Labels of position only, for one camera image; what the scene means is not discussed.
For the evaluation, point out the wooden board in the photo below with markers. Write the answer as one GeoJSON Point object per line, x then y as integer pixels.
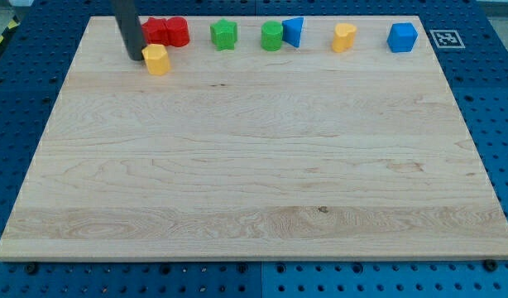
{"type": "Point", "coordinates": [248, 155]}

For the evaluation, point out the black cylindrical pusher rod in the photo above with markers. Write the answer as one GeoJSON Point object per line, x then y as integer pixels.
{"type": "Point", "coordinates": [128, 22]}

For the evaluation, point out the white fiducial marker tag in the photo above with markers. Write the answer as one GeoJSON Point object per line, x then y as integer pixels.
{"type": "Point", "coordinates": [447, 39]}

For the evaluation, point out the red star block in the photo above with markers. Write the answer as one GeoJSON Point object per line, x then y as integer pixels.
{"type": "Point", "coordinates": [155, 31]}

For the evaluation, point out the green star block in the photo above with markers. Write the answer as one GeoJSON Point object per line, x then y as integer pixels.
{"type": "Point", "coordinates": [224, 34]}

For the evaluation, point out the green cylinder block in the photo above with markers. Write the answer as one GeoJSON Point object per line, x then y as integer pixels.
{"type": "Point", "coordinates": [271, 36]}

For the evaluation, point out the yellow hexagon block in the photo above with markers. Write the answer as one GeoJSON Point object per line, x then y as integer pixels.
{"type": "Point", "coordinates": [157, 59]}

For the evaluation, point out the blue cube block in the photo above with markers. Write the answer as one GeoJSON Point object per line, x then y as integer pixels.
{"type": "Point", "coordinates": [402, 37]}

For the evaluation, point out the blue triangle block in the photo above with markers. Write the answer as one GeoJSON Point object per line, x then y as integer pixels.
{"type": "Point", "coordinates": [292, 30]}

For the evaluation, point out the red cylinder block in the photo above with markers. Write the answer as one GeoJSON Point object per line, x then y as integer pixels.
{"type": "Point", "coordinates": [178, 31]}

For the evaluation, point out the yellow heart block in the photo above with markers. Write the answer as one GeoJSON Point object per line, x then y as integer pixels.
{"type": "Point", "coordinates": [343, 37]}

